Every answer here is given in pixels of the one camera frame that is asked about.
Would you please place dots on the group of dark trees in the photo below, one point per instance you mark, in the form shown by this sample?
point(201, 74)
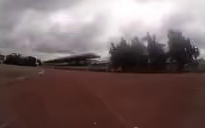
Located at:
point(150, 53)

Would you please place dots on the red running track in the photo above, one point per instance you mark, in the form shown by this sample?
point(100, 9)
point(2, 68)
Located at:
point(103, 100)

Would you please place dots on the roofed grandstand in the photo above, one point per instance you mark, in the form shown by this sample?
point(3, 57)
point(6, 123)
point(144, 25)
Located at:
point(73, 59)

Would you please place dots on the low boundary fence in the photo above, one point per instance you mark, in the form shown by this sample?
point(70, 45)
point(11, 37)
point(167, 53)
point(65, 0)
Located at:
point(90, 67)

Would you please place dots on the distant row of trees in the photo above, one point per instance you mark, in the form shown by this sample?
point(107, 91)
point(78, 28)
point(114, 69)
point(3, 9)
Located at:
point(21, 60)

